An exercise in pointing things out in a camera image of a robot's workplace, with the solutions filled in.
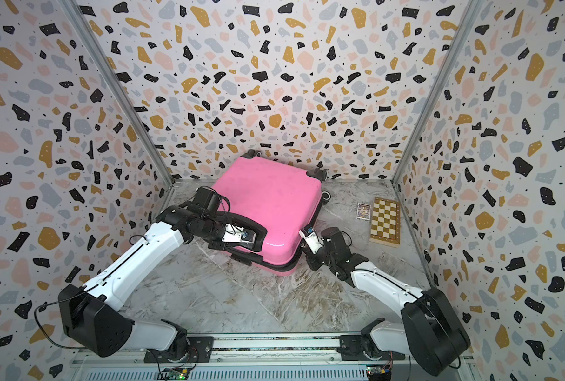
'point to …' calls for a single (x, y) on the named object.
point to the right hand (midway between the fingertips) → (305, 249)
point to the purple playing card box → (363, 212)
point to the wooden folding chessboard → (386, 223)
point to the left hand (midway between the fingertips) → (240, 231)
